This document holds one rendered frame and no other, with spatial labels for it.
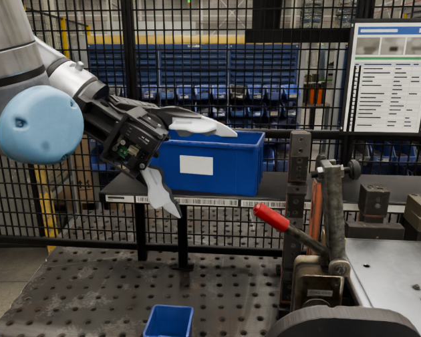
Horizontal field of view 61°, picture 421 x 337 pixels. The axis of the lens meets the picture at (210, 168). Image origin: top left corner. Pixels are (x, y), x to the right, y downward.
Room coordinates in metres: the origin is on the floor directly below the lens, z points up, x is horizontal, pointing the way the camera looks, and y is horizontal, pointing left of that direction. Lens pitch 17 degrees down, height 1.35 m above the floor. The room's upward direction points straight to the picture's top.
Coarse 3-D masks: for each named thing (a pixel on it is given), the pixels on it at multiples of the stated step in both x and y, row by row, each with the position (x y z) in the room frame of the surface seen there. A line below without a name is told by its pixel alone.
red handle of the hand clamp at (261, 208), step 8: (256, 208) 0.49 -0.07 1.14; (264, 208) 0.48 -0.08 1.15; (256, 216) 0.49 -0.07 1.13; (264, 216) 0.48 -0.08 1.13; (272, 216) 0.48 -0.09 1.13; (280, 216) 0.49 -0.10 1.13; (272, 224) 0.48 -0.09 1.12; (280, 224) 0.48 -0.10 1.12; (288, 224) 0.48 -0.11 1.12; (288, 232) 0.48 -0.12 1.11; (296, 232) 0.48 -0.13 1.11; (296, 240) 0.48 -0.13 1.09; (304, 240) 0.48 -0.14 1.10; (312, 240) 0.48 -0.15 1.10; (312, 248) 0.48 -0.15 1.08; (320, 248) 0.48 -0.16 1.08; (328, 248) 0.49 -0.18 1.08; (328, 256) 0.47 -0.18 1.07
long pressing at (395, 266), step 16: (352, 240) 0.66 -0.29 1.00; (368, 240) 0.66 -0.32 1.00; (384, 240) 0.66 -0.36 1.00; (400, 240) 0.66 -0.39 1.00; (352, 256) 0.59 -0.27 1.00; (368, 256) 0.59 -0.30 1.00; (384, 256) 0.59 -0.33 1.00; (400, 256) 0.59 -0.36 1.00; (416, 256) 0.59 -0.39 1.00; (352, 272) 0.54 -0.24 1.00; (368, 272) 0.54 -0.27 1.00; (384, 272) 0.54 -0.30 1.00; (400, 272) 0.54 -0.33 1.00; (416, 272) 0.54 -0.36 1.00; (352, 288) 0.49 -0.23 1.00; (368, 288) 0.50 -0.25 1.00; (384, 288) 0.50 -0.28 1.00; (400, 288) 0.50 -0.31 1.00; (368, 304) 0.45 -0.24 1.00; (384, 304) 0.46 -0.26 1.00; (400, 304) 0.46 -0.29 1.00; (416, 304) 0.46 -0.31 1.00; (416, 320) 0.42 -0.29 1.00
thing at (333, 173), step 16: (320, 160) 0.50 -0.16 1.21; (352, 160) 0.48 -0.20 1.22; (320, 176) 0.48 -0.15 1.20; (336, 176) 0.46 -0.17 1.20; (352, 176) 0.47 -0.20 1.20; (336, 192) 0.46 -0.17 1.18; (336, 208) 0.46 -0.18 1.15; (336, 224) 0.46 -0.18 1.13; (336, 240) 0.46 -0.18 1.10; (336, 256) 0.46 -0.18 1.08
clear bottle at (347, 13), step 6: (342, 0) 1.09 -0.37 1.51; (348, 0) 1.08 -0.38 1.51; (354, 0) 1.08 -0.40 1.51; (348, 6) 1.08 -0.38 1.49; (354, 6) 1.08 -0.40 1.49; (336, 12) 1.11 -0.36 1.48; (348, 12) 1.08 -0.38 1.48; (354, 12) 1.08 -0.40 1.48; (336, 18) 1.10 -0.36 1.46; (348, 18) 1.08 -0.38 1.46; (354, 18) 1.08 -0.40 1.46; (336, 24) 1.10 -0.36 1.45; (342, 24) 1.08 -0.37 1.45; (348, 24) 1.08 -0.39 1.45
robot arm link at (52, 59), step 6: (36, 42) 0.49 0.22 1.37; (42, 42) 0.50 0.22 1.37; (42, 48) 0.48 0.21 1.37; (48, 48) 0.49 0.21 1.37; (42, 54) 0.48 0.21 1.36; (48, 54) 0.48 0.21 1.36; (54, 54) 0.49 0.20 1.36; (60, 54) 0.49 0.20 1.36; (48, 60) 0.47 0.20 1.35; (54, 60) 0.48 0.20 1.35; (60, 60) 0.48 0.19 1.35; (66, 60) 0.49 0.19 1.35; (48, 66) 0.47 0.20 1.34; (54, 66) 0.47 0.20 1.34; (48, 72) 0.46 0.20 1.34
